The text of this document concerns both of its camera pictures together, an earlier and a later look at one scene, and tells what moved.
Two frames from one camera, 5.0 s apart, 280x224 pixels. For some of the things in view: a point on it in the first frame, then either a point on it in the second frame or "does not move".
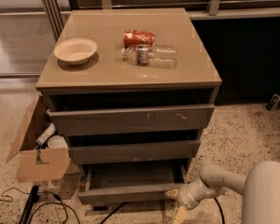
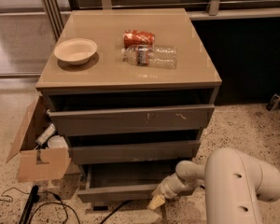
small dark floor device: x=273 y=101 does not move
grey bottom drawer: x=131 y=181 does not move
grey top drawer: x=133 y=119 does not move
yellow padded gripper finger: x=182 y=211 to x=157 y=202
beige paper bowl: x=76 y=50 does not move
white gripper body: x=186 y=196 to x=170 y=189
